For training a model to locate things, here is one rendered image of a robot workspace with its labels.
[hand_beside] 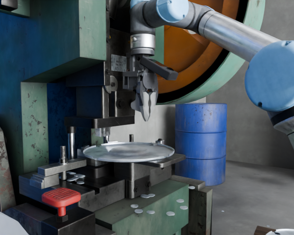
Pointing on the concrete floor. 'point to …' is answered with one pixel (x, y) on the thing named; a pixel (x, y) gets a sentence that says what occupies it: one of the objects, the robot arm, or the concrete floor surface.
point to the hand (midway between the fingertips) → (148, 117)
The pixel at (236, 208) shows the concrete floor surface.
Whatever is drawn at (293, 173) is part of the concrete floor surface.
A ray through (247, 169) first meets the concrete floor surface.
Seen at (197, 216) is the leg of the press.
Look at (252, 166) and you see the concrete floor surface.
